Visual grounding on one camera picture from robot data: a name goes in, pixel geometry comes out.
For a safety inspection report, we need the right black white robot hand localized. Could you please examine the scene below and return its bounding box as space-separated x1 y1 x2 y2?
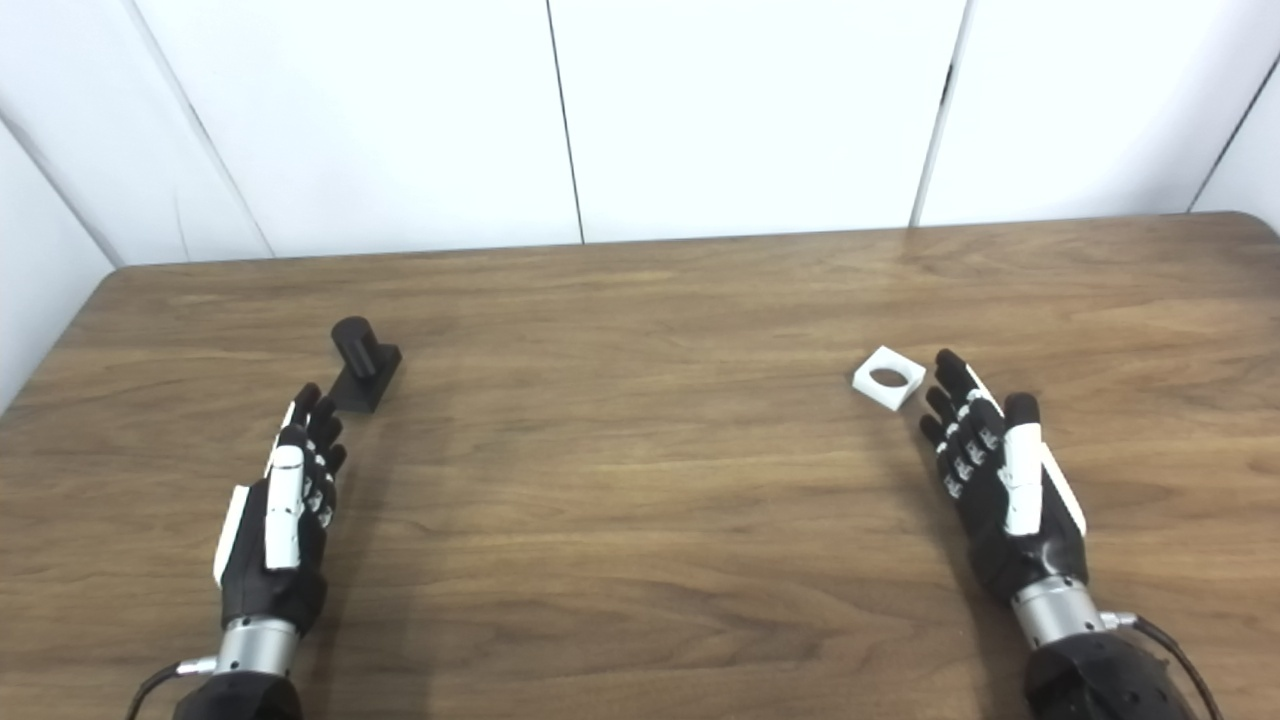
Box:
919 349 1089 604

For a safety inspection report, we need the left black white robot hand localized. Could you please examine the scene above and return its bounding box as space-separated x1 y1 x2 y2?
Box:
213 383 348 636

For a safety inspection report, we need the white square piece with hole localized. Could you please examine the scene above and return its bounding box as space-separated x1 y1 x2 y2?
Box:
852 346 927 412

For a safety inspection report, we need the black peg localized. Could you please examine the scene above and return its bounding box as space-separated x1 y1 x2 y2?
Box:
330 316 403 414

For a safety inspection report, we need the thick black left wrist cable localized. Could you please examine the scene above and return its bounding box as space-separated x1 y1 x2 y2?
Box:
125 657 219 720

